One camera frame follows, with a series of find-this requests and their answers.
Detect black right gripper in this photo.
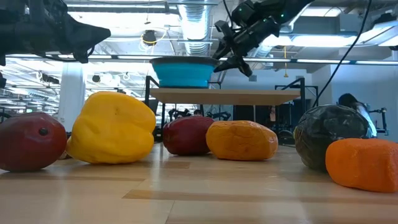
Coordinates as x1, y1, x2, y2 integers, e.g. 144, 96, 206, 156
212, 17, 280, 78

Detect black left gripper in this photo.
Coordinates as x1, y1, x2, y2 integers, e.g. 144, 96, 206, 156
29, 0, 111, 65

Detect yellow bell pepper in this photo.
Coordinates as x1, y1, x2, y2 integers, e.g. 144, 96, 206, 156
65, 91, 157, 165

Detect red apple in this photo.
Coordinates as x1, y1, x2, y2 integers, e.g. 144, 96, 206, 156
162, 115, 215, 156

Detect orange fruit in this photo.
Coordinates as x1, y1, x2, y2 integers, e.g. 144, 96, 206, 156
325, 138, 398, 194

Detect wooden riser shelf black legs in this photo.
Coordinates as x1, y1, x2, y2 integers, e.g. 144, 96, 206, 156
144, 75, 318, 142

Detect white pillar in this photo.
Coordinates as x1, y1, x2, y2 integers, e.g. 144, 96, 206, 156
58, 62, 86, 131

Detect blue collapsible bowl grey rim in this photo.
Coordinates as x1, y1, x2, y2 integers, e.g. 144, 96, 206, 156
149, 55, 220, 89

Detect dark red mango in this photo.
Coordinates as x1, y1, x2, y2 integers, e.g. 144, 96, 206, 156
0, 111, 68, 173

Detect person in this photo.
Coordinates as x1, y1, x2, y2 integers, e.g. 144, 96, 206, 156
338, 93, 377, 138

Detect black background stand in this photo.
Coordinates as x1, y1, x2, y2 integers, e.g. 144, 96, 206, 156
369, 107, 389, 136

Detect silver ceiling duct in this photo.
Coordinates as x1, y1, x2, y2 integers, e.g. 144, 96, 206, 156
177, 0, 216, 57

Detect black ceiling device yellow cable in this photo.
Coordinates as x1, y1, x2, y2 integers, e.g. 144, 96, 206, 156
140, 27, 169, 47

